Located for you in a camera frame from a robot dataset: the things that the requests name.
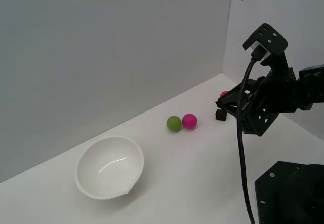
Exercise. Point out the green dimpled ball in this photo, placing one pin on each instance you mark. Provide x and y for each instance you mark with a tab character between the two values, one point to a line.
173	123

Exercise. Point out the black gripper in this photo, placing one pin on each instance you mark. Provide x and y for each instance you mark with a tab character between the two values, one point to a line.
276	94

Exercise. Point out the white bowl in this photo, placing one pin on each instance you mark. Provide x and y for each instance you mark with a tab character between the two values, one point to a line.
108	168

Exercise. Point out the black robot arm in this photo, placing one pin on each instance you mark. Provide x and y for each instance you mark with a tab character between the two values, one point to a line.
311	87

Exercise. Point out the pink dimpled ball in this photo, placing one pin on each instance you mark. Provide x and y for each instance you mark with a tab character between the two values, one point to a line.
189	120
223	94

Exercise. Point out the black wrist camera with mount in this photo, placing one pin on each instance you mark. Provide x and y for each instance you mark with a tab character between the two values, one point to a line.
272	40

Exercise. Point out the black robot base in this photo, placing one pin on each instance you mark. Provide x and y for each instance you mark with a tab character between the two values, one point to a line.
291	196

